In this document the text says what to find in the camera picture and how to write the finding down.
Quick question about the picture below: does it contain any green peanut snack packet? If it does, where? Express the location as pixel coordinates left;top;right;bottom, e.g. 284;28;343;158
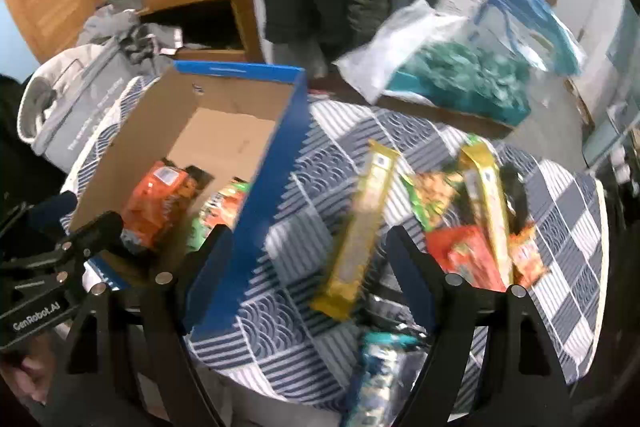
400;168;467;234

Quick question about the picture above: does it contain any blue cardboard box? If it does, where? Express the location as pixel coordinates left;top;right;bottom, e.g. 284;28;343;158
70;61;308;344

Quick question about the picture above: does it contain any white plastic bag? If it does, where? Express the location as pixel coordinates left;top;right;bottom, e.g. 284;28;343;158
334;0;467;106

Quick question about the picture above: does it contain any black silver snack packet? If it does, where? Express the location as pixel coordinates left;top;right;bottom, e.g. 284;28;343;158
364;291;437;339

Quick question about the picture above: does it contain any blue plastic bag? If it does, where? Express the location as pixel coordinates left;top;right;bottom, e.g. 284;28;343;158
469;0;587;78

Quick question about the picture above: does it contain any green and orange snack packet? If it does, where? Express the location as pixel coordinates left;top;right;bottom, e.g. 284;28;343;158
187;178;252;254

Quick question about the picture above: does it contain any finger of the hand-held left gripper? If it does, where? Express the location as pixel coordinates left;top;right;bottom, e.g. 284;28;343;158
50;211;125;286
0;191;79;253

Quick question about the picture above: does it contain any person's left hand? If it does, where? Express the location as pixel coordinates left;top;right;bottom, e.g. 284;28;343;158
0;346;52;408

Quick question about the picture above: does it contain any pile of teal packets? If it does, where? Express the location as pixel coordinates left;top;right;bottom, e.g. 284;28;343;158
389;43;532;126

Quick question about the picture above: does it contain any grey tote bag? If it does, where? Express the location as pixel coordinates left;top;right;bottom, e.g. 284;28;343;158
17;36;167;174

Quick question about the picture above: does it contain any heap of grey clothes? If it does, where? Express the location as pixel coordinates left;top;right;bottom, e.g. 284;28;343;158
75;0;182;74

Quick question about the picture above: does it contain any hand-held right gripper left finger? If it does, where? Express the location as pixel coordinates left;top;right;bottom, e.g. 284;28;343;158
40;226;236;427

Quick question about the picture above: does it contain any long yellow biscuit packet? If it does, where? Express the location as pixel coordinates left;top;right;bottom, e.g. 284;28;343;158
310;138;402;321
456;133;517;294

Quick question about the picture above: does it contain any crinkled orange yellow snack packet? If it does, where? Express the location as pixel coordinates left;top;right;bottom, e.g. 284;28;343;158
509;223;552;289

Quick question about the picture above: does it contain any brown cardboard carton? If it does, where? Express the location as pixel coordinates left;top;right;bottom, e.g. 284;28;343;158
374;91;522;141

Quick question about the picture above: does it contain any red snack packet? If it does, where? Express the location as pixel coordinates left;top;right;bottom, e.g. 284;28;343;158
425;226;509;294

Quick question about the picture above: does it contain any dark cloth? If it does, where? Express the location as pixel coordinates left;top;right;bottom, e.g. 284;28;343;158
0;74;69;219

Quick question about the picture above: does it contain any teal snack packet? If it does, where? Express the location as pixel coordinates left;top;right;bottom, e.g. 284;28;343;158
340;331;422;427

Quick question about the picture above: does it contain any blue white patterned tablecloth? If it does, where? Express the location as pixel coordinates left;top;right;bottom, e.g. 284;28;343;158
60;74;609;409

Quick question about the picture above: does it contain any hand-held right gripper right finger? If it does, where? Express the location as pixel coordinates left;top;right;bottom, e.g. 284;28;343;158
386;226;581;427

